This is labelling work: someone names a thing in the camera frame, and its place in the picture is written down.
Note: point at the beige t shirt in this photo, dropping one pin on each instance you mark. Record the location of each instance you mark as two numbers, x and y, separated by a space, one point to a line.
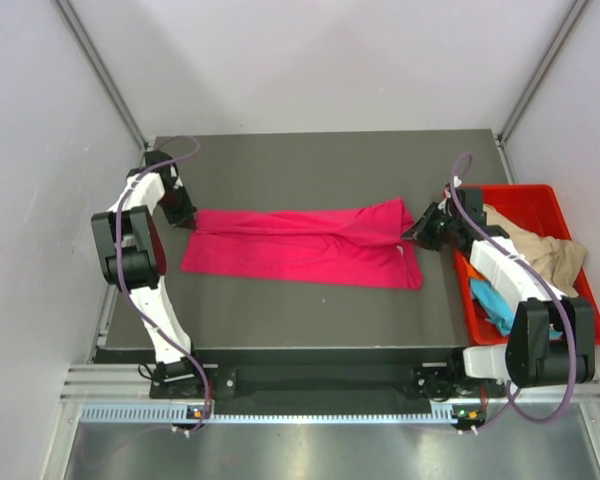
557 261

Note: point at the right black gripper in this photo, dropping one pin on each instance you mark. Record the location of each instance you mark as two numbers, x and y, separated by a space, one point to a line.
426 240

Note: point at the slotted cable duct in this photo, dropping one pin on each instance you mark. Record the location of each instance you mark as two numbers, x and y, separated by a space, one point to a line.
190 414

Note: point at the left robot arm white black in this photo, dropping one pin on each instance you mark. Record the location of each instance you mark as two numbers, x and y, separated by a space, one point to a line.
132 258

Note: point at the orange t shirt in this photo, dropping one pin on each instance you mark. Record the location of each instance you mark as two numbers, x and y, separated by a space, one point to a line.
472 272

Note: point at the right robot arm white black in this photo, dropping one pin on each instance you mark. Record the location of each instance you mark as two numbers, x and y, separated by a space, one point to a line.
552 339

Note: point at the pink t shirt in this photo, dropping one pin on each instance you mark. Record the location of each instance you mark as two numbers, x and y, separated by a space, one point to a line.
361 247

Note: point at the aluminium frame rail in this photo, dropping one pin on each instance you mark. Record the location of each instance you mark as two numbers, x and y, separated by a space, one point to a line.
122 382

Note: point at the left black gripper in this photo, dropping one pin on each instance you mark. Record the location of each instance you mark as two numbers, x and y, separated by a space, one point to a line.
185 216

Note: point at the blue t shirt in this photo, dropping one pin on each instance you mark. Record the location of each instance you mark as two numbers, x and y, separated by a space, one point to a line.
498 312

